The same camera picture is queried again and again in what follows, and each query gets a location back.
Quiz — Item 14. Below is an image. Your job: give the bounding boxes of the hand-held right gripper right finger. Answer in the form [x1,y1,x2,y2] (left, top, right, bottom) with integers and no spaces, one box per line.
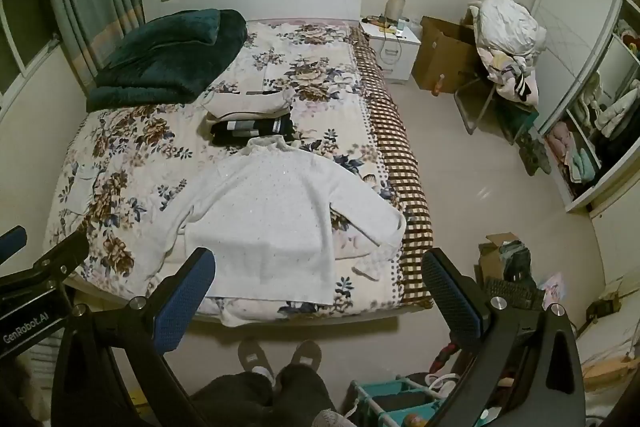
[422,248,586,427]

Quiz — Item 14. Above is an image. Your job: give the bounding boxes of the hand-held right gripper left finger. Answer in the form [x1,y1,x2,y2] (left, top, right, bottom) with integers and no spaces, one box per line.
[50,247,217,427]

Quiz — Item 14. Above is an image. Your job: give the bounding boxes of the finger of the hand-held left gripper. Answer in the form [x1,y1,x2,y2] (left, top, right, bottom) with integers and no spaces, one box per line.
[0,226,28,259]
[0,232,90,303]

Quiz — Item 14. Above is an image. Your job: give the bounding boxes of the white towel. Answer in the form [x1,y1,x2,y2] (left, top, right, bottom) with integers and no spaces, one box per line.
[170,136,407,328]

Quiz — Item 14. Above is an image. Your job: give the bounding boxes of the pink folded clothes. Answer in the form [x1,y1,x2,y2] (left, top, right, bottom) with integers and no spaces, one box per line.
[546,122,577,170]

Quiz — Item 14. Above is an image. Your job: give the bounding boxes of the teal folded clothes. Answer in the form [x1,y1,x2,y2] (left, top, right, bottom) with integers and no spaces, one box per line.
[569,147,601,184]

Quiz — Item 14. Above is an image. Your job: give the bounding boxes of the pile of mixed clothes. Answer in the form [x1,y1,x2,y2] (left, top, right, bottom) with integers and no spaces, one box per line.
[480,49,541,105]

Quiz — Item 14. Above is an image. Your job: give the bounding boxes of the pile of clothes on chair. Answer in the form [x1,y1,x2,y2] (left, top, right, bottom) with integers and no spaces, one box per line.
[470,0,547,58]

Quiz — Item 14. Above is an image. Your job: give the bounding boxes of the red and black tool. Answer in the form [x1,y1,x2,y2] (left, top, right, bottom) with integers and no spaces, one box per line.
[431,341,459,374]

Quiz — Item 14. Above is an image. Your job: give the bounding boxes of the small cardboard box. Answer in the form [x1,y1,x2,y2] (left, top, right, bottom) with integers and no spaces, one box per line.
[477,232,532,288]

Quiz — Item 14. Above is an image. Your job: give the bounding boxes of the black keyboard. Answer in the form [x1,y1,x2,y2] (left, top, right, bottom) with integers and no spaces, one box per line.
[482,277,546,313]

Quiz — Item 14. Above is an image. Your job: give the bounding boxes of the grey slipper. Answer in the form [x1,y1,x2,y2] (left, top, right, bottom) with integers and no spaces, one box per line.
[237,339,276,388]
[290,341,322,373]

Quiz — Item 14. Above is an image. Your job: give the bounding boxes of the pink printed paper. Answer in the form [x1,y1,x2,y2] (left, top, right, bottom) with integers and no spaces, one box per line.
[542,272,569,304]

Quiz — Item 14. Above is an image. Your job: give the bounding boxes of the teal storage rack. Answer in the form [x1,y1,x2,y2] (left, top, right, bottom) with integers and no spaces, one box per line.
[350,374,491,427]

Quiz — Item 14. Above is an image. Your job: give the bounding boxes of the person's right leg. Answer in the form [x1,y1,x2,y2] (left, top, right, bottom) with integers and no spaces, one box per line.
[274,363,340,427]

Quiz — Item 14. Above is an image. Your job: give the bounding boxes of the white and orange bedding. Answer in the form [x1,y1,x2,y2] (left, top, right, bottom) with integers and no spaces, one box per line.
[575,322,640,408]

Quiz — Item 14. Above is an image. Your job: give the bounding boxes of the dark green cloth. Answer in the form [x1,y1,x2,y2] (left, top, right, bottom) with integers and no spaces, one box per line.
[519,132,552,178]

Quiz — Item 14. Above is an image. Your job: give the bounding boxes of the folded black striped garment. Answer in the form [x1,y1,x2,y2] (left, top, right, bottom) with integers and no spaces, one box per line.
[209,116,296,146]

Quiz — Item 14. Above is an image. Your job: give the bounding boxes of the window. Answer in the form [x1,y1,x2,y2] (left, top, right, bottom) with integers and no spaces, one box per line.
[0,0,63,118]

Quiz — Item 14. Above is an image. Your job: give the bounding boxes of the folding chair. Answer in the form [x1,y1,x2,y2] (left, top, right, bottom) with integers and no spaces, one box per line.
[454,72,538,142]

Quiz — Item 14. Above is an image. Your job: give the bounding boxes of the dark green folded blanket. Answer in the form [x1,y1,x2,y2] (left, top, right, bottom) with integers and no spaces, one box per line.
[86,9,248,112]

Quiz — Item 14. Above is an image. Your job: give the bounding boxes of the large cardboard box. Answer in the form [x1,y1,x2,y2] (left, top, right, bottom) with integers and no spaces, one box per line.
[411,16,483,92]

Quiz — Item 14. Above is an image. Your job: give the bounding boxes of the white nightstand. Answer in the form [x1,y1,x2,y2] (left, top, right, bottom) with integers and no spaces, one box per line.
[360,18,421,82]

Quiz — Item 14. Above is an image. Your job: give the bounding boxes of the white hanging jackets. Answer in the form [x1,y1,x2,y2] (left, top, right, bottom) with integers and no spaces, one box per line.
[575,74,640,138]

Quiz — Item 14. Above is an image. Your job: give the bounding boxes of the bed with floral sheet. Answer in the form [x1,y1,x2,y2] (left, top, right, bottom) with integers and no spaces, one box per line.
[44,19,435,323]

